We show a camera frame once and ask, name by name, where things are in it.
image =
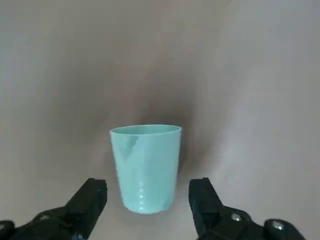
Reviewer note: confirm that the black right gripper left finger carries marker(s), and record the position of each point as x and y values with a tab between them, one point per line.
85	200

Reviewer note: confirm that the green plastic cup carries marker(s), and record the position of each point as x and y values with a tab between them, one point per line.
147	162

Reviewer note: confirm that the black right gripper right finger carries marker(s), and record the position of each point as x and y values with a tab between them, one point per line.
202	200

